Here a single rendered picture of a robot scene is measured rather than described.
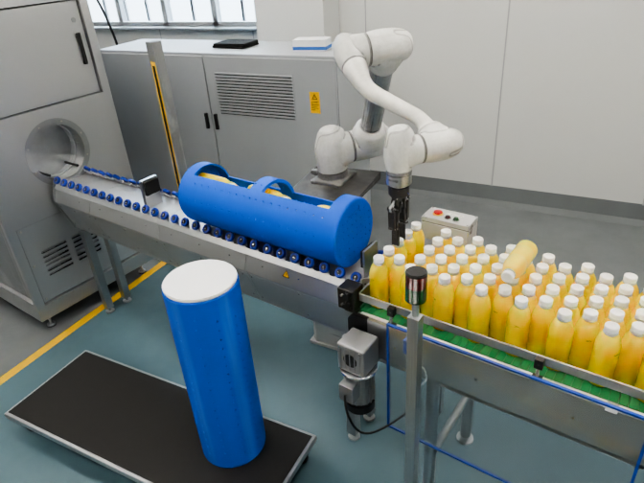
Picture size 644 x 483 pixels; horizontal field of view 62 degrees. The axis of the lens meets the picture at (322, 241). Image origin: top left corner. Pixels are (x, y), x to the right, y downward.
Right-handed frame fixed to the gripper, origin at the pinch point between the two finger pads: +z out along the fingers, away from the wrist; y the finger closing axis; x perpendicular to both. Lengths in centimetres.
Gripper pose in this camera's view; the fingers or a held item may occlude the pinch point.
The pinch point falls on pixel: (399, 234)
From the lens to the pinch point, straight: 201.5
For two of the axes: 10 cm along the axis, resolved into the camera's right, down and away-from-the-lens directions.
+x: 8.1, 2.4, -5.3
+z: 0.7, 8.7, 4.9
